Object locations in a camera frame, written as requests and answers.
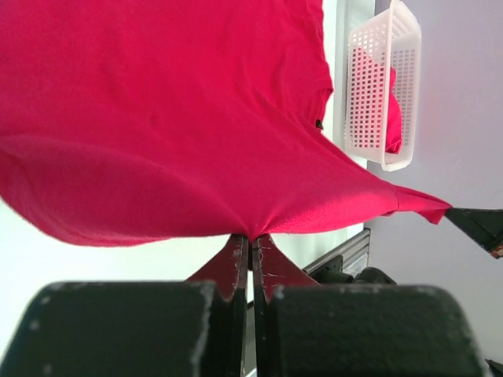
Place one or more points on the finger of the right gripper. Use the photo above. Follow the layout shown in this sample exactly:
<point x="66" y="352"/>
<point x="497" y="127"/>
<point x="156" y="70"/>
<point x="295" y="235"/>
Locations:
<point x="482" y="226"/>

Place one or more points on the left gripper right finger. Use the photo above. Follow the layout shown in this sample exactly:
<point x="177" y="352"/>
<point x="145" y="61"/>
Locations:
<point x="303" y="328"/>

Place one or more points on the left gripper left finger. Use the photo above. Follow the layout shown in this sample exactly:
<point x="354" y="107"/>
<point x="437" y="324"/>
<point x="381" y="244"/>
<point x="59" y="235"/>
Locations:
<point x="191" y="328"/>

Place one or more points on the red t shirt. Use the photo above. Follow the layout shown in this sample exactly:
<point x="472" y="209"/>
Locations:
<point x="393" y="121"/>
<point x="127" y="122"/>

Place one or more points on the red t shirt in basket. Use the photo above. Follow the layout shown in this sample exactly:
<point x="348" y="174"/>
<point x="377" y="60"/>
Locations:
<point x="393" y="121"/>

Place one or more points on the white plastic basket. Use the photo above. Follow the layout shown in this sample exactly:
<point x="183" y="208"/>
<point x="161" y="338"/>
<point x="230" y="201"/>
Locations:
<point x="392" y="38"/>

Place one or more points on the aluminium front rail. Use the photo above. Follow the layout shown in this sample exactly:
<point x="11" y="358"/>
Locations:
<point x="350" y="257"/>

